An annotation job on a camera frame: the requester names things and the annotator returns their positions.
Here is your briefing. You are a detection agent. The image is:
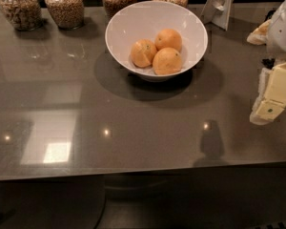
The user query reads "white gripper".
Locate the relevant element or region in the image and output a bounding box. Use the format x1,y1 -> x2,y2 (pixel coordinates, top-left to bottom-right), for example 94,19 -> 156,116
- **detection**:
247,0 -> 286,125

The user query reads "orange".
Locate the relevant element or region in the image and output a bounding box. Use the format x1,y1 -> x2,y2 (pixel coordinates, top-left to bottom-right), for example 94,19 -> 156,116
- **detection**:
153,48 -> 182,75
154,29 -> 182,52
131,39 -> 157,68

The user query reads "white ceramic bowl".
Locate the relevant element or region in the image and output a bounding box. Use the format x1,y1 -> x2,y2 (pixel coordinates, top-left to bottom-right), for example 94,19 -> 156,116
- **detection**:
105,1 -> 208,82

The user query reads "far left glass nut jar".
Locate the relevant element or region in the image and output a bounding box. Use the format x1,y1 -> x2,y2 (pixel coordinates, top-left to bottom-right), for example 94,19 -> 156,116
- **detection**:
0,0 -> 42,31

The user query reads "black cable under table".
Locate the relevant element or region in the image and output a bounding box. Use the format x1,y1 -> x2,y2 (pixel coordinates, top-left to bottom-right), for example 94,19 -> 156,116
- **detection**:
92,178 -> 108,229

